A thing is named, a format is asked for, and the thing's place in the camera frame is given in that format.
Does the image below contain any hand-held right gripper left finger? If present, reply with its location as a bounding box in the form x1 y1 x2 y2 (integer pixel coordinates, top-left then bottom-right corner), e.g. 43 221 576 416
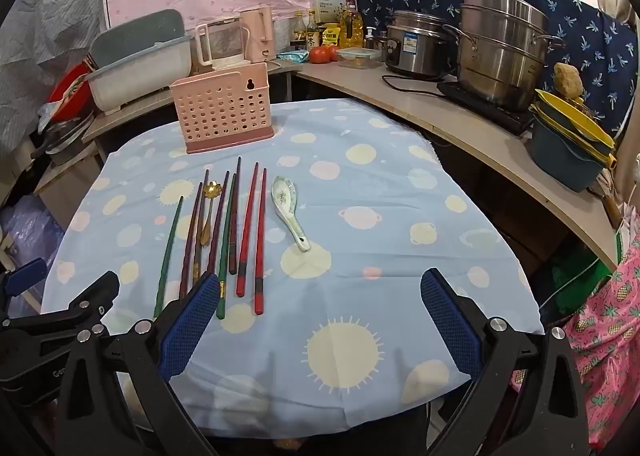
54 272 223 456

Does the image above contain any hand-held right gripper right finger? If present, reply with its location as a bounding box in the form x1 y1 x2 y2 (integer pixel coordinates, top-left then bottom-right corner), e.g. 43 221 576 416
421 268 592 456

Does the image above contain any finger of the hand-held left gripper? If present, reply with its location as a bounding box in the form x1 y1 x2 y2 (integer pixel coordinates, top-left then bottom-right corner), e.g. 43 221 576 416
0 271 121 343
0 258 49 299

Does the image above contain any green chopstick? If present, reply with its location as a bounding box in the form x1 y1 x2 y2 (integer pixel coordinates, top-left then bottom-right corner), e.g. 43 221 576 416
216 174 237 321
154 196 185 317

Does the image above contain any dark maroon chopstick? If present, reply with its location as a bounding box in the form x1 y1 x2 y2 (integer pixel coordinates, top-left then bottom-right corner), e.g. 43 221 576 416
192 169 210 264
178 182 204 299

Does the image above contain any dark purple chopstick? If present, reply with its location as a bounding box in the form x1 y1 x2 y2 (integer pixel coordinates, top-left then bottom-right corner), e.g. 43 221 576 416
206 171 230 281
228 156 243 275

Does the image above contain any red chopstick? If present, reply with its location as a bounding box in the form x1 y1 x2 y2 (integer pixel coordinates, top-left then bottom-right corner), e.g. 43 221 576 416
235 162 259 297
254 168 267 315

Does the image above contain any gold flower spoon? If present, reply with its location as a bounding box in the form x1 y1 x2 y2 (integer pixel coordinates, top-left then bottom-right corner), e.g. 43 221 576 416
200 180 224 247

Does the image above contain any white ceramic soup spoon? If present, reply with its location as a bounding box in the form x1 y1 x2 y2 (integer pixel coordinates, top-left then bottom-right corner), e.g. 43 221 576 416
270 175 312 253

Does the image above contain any pink perforated utensil holder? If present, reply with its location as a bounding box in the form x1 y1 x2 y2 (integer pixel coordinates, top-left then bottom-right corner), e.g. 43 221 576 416
170 62 277 155

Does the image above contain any blue plastic bag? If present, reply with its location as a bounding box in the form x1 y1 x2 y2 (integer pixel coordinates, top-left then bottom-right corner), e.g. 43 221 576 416
0 196 66 317

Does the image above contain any green plastic bag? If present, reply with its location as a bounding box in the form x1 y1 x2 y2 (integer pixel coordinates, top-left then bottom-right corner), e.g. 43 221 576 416
542 241 618 321

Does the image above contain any dark metal pan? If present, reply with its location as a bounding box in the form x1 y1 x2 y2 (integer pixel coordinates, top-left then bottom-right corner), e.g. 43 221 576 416
30 118 96 167

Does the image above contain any blue polka dot tablecloth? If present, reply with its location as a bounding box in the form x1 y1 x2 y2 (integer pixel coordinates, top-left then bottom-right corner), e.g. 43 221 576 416
40 98 546 442

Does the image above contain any pink pineapple print cloth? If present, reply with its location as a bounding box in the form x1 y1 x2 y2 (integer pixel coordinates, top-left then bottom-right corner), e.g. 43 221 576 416
510 231 640 447

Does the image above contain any red plastic basin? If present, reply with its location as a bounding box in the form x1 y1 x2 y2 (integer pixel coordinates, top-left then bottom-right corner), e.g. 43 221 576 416
47 63 93 121

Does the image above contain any wooden counter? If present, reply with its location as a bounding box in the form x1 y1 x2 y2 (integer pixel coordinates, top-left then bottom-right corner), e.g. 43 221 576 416
82 56 621 271

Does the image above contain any black induction cooktop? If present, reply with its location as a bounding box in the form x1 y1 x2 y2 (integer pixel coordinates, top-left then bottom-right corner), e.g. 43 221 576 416
437 80 536 134

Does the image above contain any white dish drainer with lid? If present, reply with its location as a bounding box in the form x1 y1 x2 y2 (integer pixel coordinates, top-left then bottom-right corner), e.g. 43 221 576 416
85 8 194 114

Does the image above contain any yellow striped bag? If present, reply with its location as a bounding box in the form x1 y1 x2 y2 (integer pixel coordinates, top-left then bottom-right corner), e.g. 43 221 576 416
532 88 617 169

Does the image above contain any grey plastic sheet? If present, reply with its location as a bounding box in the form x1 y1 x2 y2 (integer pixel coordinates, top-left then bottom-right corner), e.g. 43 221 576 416
0 0 108 147

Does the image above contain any stacked steel steamer pot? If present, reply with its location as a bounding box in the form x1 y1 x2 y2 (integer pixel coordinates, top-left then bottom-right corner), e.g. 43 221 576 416
442 0 566 111

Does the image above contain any tan loofah sponge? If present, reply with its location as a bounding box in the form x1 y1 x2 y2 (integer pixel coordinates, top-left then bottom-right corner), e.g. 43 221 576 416
552 62 585 99

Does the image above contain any steel rice cooker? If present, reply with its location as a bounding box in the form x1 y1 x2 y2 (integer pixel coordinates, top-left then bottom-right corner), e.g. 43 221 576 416
385 10 458 79

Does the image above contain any clear food container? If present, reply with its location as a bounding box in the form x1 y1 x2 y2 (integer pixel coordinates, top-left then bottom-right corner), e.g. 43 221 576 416
336 46 383 69

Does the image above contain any dark sauce bottle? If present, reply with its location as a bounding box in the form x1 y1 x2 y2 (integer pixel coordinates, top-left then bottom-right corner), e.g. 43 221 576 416
304 10 321 49
291 10 307 51

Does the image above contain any yellow cooking oil bottle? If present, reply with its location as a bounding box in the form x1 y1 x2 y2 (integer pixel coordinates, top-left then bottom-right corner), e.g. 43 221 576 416
340 4 363 49

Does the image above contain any green and white box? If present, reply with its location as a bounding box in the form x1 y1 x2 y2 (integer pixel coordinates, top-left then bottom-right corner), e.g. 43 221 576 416
312 0 346 26

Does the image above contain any black power cable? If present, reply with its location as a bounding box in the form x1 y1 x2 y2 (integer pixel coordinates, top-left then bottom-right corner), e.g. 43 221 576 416
382 74 451 99

